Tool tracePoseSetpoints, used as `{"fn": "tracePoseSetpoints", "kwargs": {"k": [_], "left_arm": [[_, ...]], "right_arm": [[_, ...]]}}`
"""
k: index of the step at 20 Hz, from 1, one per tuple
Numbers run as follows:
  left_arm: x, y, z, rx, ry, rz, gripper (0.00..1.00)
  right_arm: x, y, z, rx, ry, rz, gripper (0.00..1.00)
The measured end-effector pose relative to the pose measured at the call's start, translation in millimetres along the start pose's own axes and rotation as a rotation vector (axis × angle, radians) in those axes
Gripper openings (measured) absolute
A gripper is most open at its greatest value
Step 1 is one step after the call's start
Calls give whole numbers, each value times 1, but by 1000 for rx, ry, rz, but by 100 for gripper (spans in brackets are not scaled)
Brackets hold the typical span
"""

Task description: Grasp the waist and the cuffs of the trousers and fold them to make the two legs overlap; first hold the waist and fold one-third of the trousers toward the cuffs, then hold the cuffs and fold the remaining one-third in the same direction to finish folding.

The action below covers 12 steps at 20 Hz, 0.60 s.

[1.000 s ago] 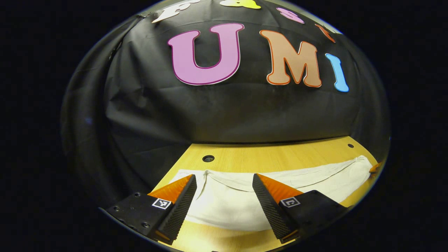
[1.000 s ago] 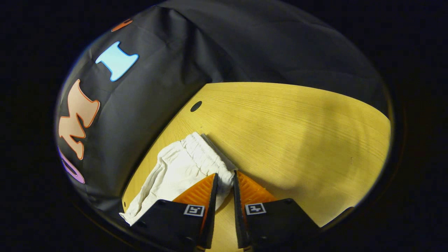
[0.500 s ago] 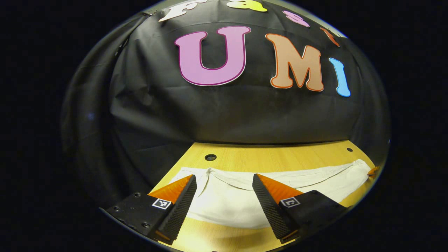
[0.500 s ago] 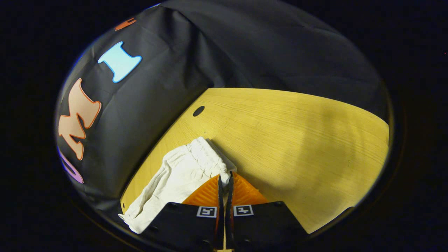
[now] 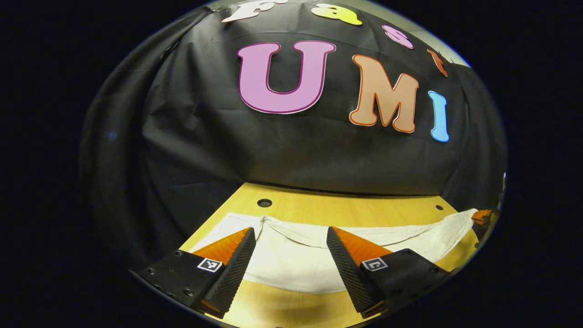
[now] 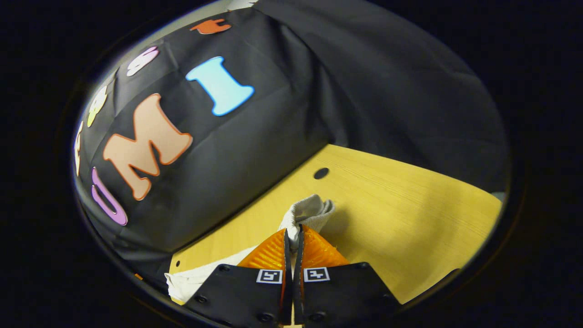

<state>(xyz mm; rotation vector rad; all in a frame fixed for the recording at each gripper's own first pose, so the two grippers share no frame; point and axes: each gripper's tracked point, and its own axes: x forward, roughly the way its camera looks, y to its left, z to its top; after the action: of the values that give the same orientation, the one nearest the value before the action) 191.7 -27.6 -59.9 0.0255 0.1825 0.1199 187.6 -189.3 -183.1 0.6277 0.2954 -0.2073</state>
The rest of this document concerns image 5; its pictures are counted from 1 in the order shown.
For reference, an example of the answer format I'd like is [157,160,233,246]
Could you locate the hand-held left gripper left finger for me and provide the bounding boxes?
[137,226,257,319]

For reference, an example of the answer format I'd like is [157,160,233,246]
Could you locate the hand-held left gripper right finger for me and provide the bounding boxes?
[326,226,451,319]

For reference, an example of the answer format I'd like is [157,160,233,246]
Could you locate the white jeans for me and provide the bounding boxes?
[189,209,479,294]

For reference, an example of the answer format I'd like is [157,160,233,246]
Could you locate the black backdrop cloth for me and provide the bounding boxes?
[80,0,508,269]

